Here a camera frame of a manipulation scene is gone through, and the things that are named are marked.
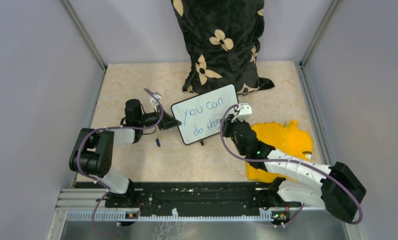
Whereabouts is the small black-framed whiteboard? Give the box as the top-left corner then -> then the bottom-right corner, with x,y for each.
171,84 -> 239,145

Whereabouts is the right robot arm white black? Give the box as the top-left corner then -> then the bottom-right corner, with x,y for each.
220,113 -> 367,225

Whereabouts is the yellow cloth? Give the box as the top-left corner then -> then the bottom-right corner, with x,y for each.
246,119 -> 313,183

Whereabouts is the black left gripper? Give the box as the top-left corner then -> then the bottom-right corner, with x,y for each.
138,104 -> 182,131

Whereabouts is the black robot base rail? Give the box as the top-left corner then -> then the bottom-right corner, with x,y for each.
58,180 -> 300,226

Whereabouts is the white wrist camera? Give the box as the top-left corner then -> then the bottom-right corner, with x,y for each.
231,102 -> 253,123
150,92 -> 162,106

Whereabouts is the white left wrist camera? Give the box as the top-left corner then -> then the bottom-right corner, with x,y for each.
150,92 -> 162,106

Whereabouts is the black floral plush blanket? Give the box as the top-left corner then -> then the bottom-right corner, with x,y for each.
171,0 -> 275,96

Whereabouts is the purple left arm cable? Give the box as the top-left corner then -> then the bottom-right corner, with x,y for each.
76,88 -> 165,238

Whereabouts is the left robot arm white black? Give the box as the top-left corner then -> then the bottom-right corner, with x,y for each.
69,99 -> 181,207

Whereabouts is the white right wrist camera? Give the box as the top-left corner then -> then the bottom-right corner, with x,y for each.
231,102 -> 253,123

